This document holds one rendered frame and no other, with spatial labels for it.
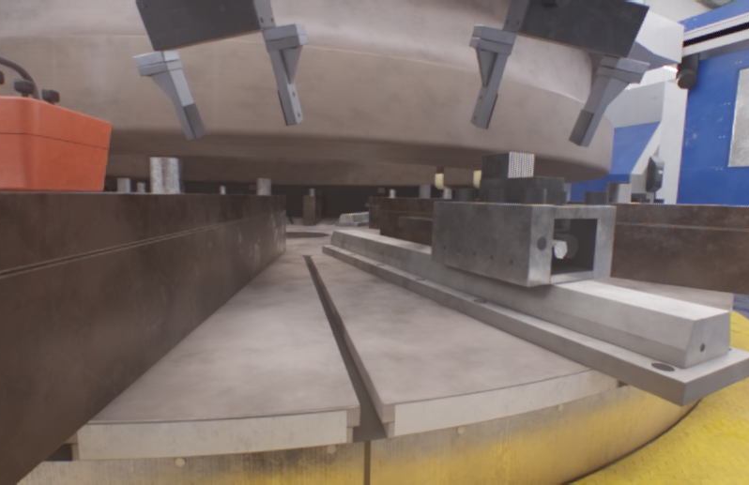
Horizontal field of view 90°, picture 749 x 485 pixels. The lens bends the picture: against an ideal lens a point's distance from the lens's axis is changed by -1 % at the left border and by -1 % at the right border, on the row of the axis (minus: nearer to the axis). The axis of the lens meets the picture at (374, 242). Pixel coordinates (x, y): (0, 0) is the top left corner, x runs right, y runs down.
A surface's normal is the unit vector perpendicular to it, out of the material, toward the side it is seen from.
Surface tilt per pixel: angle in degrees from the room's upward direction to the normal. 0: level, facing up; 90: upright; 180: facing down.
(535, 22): 114
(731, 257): 90
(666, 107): 90
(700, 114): 90
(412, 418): 90
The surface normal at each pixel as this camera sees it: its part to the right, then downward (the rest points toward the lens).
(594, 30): 0.07, 0.51
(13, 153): 0.07, 0.24
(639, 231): -0.66, 0.07
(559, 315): -0.90, 0.04
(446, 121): 0.38, 0.11
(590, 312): -0.84, -0.28
